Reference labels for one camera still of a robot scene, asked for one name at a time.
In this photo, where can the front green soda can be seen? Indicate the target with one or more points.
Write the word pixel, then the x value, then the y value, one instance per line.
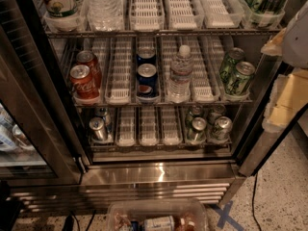
pixel 240 78

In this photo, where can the rear green soda can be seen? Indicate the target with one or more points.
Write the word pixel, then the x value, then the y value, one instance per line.
pixel 231 58

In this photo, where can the red coca-cola can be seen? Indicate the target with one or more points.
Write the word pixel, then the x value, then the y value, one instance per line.
pixel 88 58
pixel 83 82

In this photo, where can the front blue Pepsi can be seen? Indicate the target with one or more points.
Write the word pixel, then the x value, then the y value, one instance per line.
pixel 147 79

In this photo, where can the front silver can bottom shelf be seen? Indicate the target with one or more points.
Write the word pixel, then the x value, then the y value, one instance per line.
pixel 97 126

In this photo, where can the rear green can bottom right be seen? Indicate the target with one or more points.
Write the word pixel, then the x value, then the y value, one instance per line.
pixel 215 112

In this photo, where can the front red Coca-Cola can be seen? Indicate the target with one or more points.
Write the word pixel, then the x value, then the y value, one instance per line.
pixel 83 82

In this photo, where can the large water bottle top shelf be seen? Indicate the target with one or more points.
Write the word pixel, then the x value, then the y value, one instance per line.
pixel 105 15

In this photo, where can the clear plastic bin on floor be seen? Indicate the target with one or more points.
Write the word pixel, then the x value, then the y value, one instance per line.
pixel 184 214

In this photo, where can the glass fridge door left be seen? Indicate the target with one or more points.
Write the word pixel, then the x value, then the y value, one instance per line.
pixel 33 92

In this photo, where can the rear red Coca-Cola can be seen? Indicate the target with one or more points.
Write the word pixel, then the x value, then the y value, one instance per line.
pixel 88 58

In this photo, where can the blue pepsi can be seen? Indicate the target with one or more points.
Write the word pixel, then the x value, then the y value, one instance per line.
pixel 146 56
pixel 147 79

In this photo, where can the silver can shelf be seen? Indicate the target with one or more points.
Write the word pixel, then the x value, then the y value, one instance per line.
pixel 104 113
pixel 97 126

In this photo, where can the rear blue Pepsi can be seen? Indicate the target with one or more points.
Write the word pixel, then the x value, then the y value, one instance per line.
pixel 146 56

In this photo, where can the rear silver can bottom shelf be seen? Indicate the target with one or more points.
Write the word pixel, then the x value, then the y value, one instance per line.
pixel 104 113

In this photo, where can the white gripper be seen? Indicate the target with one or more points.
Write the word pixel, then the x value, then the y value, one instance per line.
pixel 296 42

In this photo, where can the green soda can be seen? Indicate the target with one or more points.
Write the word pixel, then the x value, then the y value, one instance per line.
pixel 240 78
pixel 231 58

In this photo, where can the clear plastic water bottle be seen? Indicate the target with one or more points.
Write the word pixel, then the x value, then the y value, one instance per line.
pixel 180 75

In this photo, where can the rear green can bottom left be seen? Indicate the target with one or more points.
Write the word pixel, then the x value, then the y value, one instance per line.
pixel 193 112

